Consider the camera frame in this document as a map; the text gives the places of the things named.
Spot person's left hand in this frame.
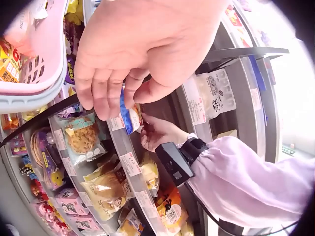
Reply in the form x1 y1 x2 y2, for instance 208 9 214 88
74 0 232 121

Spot person's right hand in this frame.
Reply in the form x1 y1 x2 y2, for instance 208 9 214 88
140 114 195 153

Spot person's left middle finger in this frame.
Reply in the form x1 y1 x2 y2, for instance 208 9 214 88
108 71 128 119

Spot person's right fingers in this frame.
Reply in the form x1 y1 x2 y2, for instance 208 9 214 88
140 114 173 153

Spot person's left little finger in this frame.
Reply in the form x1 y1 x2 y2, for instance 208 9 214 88
74 66 96 111

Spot person's left thumb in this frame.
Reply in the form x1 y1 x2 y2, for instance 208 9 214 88
133 61 195 104

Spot person's left ring finger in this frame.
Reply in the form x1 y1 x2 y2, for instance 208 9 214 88
94 70 114 121

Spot person's left index finger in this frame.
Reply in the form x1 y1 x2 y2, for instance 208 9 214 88
123 72 150 110

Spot blue and white snack packet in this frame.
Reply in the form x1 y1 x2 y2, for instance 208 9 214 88
120 86 146 135

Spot black wrist band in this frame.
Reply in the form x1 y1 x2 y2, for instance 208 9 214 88
154 138 210 188

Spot pink shopping basket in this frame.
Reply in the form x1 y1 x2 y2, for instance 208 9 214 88
0 0 75 114

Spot full shop shelf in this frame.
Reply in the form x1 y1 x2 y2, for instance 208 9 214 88
0 0 283 236

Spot orange and yellow snack packet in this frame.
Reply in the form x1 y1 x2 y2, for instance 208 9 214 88
0 37 21 84

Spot pink soft packet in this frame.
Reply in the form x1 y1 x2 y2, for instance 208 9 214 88
4 0 48 57

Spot black basket handle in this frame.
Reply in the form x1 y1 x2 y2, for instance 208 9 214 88
202 47 290 62
0 94 79 148

